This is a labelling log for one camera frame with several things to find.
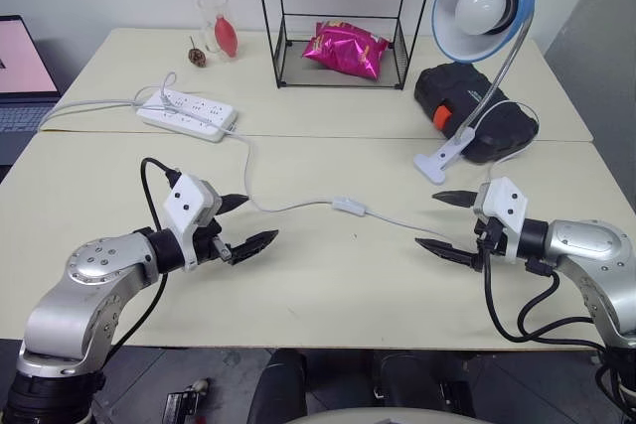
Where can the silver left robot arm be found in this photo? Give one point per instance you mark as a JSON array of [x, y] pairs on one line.
[[89, 265]]

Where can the blue clamp desk lamp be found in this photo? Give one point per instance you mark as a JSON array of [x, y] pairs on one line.
[[437, 161]]

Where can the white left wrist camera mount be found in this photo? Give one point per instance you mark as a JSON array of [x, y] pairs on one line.
[[186, 198]]

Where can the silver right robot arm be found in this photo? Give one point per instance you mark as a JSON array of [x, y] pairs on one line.
[[581, 242]]

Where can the white light bulb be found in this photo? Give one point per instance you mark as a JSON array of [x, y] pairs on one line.
[[479, 4]]

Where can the pink snack bag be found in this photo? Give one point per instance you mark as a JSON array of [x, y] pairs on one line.
[[348, 51]]

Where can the clear glass beaker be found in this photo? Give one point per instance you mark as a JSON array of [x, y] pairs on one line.
[[208, 12]]

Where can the small black floor device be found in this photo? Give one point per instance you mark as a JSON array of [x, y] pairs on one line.
[[184, 401]]

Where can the grey laptop pink screen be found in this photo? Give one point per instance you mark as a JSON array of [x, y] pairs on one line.
[[20, 61]]

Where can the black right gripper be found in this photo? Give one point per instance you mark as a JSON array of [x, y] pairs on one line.
[[489, 238]]

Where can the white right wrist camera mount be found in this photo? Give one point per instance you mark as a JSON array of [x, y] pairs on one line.
[[507, 205]]

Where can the black tool case orange latch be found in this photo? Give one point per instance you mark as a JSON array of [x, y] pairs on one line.
[[457, 91]]

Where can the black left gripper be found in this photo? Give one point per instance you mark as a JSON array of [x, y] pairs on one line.
[[206, 245]]

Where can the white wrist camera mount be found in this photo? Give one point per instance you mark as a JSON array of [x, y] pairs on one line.
[[507, 205], [186, 198]]

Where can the red rubber bulb dropper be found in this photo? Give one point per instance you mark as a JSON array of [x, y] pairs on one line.
[[226, 37]]

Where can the white power strip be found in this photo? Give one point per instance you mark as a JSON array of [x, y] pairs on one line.
[[199, 118]]

